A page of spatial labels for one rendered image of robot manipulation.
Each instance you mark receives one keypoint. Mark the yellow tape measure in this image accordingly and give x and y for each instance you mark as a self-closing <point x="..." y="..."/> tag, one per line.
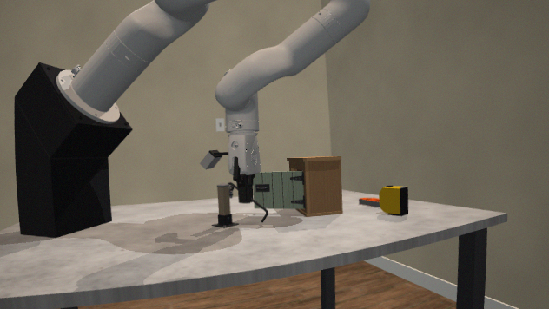
<point x="394" y="200"/>

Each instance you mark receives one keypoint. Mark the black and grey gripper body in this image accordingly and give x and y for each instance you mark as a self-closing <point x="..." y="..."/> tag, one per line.
<point x="245" y="147"/>

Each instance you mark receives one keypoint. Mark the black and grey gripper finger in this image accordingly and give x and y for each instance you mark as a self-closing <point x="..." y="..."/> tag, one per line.
<point x="250" y="183"/>
<point x="242" y="184"/>

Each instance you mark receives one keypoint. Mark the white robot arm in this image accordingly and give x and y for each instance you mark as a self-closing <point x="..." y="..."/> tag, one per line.
<point x="146" y="32"/>

